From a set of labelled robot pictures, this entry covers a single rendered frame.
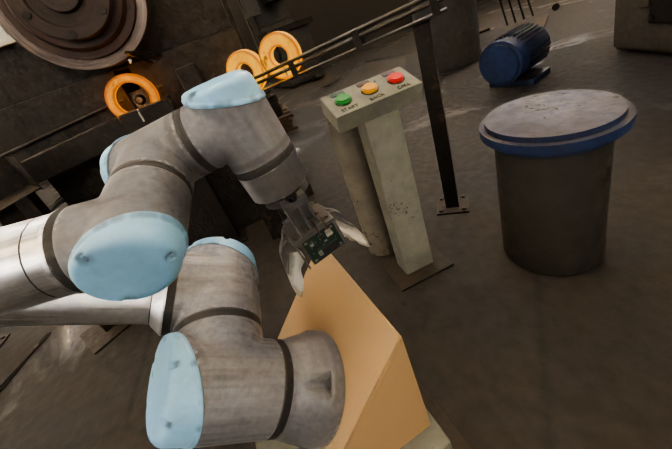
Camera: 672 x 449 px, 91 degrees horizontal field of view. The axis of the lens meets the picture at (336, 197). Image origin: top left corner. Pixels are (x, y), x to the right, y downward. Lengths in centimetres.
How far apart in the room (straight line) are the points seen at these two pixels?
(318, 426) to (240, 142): 45
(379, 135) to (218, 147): 53
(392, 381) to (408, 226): 55
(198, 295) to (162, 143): 29
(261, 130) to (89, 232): 20
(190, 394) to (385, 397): 28
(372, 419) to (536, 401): 40
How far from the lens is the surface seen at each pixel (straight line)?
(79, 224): 38
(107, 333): 168
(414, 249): 109
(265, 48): 131
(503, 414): 88
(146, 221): 35
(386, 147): 90
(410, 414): 68
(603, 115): 93
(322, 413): 62
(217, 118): 42
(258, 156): 43
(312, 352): 63
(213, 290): 63
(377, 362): 56
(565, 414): 89
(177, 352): 56
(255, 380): 57
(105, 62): 156
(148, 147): 45
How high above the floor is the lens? 79
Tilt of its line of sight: 27 degrees down
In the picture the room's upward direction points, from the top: 20 degrees counter-clockwise
